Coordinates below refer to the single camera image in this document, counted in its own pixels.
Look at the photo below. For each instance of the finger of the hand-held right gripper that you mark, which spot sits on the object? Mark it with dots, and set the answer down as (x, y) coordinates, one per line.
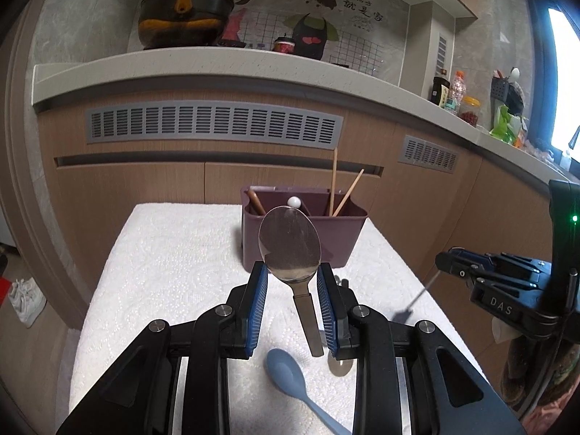
(462, 269)
(507, 260)

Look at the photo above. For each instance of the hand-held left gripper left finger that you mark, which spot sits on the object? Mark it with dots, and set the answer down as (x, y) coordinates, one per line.
(258, 308)

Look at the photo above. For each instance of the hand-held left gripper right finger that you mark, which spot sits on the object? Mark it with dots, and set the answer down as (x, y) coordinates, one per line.
(327, 308)

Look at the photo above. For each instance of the small metal spoon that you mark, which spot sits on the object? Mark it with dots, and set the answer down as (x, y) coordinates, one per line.
(340, 367)

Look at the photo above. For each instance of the light blue plastic spoon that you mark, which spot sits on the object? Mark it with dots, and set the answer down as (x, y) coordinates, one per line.
(285, 369)

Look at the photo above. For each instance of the purple plastic utensil holder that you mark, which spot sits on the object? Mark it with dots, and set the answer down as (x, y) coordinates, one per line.
(344, 240)

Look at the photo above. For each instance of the large metal spoon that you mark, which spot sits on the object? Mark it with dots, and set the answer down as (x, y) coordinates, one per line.
(290, 244)

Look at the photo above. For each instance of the wooden spoon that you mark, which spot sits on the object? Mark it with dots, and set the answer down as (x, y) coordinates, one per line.
(256, 201)

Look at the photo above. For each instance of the white plastic spoon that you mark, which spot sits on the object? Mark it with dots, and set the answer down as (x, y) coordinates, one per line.
(293, 201)

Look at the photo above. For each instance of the wooden chopstick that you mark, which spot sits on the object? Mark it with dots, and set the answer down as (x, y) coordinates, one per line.
(351, 190)
(334, 181)

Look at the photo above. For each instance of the white lace tablecloth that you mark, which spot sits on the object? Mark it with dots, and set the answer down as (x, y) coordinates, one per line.
(172, 258)

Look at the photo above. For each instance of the green plastic bag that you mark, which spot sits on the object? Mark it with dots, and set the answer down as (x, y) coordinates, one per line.
(505, 127)

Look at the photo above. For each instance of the short grey vent grille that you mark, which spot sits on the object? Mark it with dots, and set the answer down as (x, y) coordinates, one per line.
(428, 139)

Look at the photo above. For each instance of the jar with yellow lid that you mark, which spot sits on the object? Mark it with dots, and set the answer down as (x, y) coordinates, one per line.
(469, 113)

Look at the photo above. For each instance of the small teal container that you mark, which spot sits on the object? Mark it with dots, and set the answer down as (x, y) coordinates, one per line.
(451, 105)

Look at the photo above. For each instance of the long grey vent grille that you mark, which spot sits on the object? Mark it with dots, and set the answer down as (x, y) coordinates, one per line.
(213, 138)

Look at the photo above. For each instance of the clear bottle with orange cap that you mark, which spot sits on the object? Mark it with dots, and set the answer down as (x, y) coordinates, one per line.
(457, 90)

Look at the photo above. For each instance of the dark sauce bottle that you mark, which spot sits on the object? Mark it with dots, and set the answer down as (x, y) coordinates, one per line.
(439, 90)

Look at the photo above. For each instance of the window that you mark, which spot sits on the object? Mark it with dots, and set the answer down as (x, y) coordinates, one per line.
(564, 77)

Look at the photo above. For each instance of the beige stone countertop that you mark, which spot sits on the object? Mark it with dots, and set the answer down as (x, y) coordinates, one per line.
(226, 77)

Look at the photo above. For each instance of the red plastic object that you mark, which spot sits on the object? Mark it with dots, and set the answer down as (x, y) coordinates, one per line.
(3, 289)

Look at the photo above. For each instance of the small red container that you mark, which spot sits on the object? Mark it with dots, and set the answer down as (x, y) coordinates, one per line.
(284, 46)

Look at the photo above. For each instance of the grey wall rack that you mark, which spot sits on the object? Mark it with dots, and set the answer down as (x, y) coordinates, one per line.
(500, 88)

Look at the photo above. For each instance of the small wall vent grille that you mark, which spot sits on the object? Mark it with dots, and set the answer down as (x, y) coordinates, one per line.
(442, 52)

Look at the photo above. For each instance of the cartoon wall poster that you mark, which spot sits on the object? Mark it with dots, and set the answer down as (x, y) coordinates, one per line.
(312, 31)

